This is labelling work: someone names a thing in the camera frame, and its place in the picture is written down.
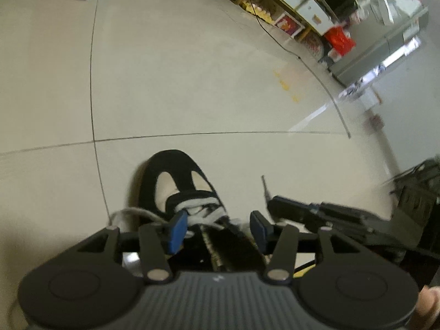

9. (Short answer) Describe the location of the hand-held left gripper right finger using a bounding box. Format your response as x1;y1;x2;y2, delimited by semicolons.
250;210;365;283

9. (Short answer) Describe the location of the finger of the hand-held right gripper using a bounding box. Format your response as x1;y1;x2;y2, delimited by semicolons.
268;196;375;234

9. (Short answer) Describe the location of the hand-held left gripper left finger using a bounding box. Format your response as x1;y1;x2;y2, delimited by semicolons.
77;210;188;284

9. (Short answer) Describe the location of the grey shoelace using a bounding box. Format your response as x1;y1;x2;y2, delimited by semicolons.
109;175;272;239

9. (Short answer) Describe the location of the black and beige shoe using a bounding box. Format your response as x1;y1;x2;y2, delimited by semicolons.
132;149;272;272

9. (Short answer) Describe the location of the person's right hand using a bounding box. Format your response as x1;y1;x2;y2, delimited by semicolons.
411;286;440;330

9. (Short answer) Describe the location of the red bag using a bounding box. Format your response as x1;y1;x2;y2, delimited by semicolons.
325;26;356;57

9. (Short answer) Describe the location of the red picture card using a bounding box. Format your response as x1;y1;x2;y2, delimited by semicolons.
275;13;305;37

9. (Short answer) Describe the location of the egg tray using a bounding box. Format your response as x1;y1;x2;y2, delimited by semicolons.
241;0;276;19

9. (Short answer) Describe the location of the black floor cable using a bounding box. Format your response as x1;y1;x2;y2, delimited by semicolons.
254;7;352;139

